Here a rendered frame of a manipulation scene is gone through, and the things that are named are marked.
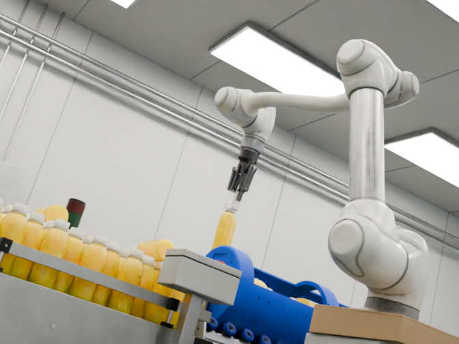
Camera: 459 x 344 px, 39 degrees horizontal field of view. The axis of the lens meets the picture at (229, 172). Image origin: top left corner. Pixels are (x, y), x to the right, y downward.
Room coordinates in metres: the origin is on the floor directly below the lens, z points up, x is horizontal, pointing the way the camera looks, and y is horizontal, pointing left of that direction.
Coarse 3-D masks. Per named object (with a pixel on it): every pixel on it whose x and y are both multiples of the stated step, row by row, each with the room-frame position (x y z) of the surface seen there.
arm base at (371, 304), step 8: (368, 304) 1.83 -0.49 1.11; (376, 304) 1.80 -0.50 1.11; (384, 304) 1.79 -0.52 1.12; (392, 304) 1.78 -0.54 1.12; (400, 304) 1.77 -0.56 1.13; (384, 312) 1.78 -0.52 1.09; (392, 312) 1.77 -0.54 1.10; (400, 312) 1.77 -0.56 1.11; (408, 312) 1.78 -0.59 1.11; (416, 312) 1.79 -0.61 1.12
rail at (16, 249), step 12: (12, 252) 1.61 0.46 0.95; (24, 252) 1.62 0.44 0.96; (36, 252) 1.64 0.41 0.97; (48, 264) 1.66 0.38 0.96; (60, 264) 1.67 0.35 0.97; (72, 264) 1.69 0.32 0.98; (84, 276) 1.71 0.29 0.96; (96, 276) 1.73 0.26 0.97; (108, 276) 1.75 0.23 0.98; (120, 288) 1.77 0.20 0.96; (132, 288) 1.79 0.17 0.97; (156, 300) 1.83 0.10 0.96; (204, 312) 1.92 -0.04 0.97
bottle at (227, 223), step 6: (228, 210) 2.33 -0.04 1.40; (222, 216) 2.32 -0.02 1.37; (228, 216) 2.31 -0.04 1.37; (234, 216) 2.33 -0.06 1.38; (222, 222) 2.32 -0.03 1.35; (228, 222) 2.31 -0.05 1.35; (234, 222) 2.32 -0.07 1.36; (222, 228) 2.32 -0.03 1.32; (228, 228) 2.32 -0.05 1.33; (234, 228) 2.34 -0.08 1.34; (216, 234) 2.34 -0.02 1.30; (222, 234) 2.32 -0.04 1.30; (228, 234) 2.32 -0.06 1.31; (216, 240) 2.33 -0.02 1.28; (222, 240) 2.32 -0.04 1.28; (228, 240) 2.33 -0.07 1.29; (216, 246) 2.33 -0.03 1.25
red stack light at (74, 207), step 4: (68, 204) 2.23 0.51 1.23; (72, 204) 2.22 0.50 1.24; (76, 204) 2.22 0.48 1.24; (80, 204) 2.23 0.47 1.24; (68, 208) 2.23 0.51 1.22; (72, 208) 2.22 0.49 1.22; (76, 208) 2.23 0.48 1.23; (80, 208) 2.23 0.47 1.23; (84, 208) 2.25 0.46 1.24; (76, 212) 2.23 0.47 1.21; (80, 212) 2.24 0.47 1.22
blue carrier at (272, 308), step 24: (240, 264) 2.07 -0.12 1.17; (240, 288) 2.05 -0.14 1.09; (264, 288) 2.10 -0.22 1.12; (288, 288) 2.44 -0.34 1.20; (312, 288) 2.41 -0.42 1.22; (216, 312) 2.11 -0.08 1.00; (240, 312) 2.09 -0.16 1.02; (264, 312) 2.12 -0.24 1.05; (288, 312) 2.17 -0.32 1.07; (312, 312) 2.22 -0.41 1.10; (288, 336) 2.22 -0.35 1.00
